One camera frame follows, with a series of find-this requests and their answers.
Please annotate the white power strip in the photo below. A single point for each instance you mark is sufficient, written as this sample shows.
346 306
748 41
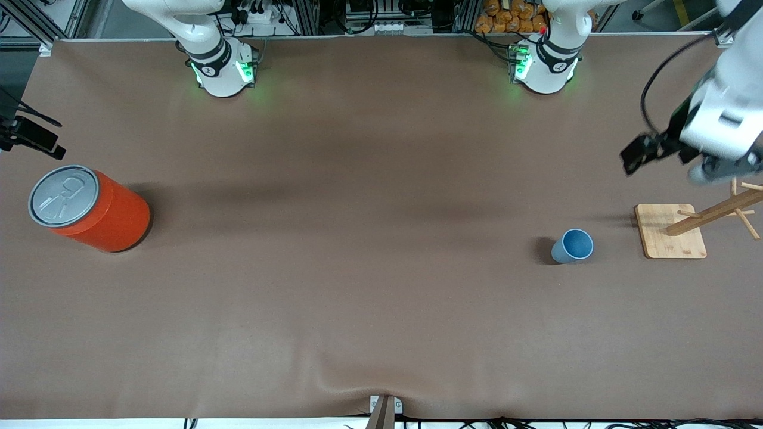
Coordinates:
393 27

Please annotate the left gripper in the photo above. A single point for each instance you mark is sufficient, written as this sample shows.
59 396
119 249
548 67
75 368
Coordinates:
676 132

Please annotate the brown table mat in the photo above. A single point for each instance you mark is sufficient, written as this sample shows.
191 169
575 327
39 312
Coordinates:
357 268

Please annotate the blue plastic cup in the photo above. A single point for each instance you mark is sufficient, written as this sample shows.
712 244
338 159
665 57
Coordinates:
572 247

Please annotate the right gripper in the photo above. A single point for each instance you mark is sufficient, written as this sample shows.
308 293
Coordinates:
13 138

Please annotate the wooden mug tree stand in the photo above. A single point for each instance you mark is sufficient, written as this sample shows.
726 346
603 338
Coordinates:
667 238

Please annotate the bag of orange snacks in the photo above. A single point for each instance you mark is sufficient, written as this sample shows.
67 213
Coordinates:
506 18

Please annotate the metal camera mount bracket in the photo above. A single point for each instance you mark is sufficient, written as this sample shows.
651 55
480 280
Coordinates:
384 411

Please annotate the orange can with grey lid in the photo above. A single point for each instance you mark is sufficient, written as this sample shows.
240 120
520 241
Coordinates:
113 220

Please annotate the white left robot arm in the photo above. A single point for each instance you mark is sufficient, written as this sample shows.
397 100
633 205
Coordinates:
545 71

